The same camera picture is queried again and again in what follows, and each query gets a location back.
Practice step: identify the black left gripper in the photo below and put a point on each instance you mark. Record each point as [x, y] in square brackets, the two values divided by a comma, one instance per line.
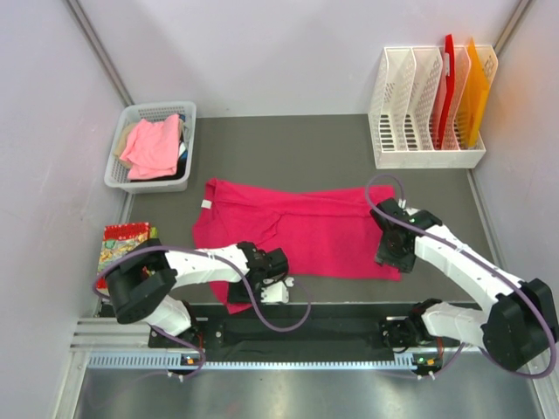
[233, 296]

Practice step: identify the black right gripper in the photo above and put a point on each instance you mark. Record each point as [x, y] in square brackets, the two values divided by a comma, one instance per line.
[383, 257]

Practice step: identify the magenta t shirt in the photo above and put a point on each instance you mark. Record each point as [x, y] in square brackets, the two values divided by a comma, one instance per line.
[323, 233]

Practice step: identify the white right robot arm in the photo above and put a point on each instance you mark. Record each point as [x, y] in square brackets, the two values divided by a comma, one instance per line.
[514, 321]

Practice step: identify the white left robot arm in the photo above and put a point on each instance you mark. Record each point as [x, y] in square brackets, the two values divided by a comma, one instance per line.
[139, 283]

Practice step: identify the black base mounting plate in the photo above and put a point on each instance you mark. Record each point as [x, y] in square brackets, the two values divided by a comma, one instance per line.
[332, 332]

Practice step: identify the red and green book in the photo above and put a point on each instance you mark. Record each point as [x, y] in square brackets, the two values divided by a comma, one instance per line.
[119, 239]

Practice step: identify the white file organiser rack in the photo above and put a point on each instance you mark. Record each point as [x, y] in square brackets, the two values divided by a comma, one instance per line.
[401, 113]

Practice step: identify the white plastic laundry basket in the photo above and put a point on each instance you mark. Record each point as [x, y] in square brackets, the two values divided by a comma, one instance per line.
[116, 173]

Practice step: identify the light pink t shirt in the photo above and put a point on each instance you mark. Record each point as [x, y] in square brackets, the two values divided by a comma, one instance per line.
[152, 148]

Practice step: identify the orange plastic folder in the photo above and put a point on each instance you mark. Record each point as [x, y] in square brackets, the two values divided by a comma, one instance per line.
[474, 99]

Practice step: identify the beige cloth in basket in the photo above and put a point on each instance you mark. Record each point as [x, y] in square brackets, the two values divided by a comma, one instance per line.
[122, 143]

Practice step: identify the red plastic folder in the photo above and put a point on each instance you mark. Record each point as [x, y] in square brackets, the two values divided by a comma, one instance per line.
[445, 93]

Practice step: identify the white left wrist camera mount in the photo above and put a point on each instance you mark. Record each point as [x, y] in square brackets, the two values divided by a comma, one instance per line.
[277, 293]

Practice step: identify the grey slotted cable duct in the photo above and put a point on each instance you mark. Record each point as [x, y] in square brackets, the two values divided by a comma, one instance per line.
[184, 362]

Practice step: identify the aluminium frame rail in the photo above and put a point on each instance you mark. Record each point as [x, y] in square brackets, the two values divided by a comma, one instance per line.
[106, 334]

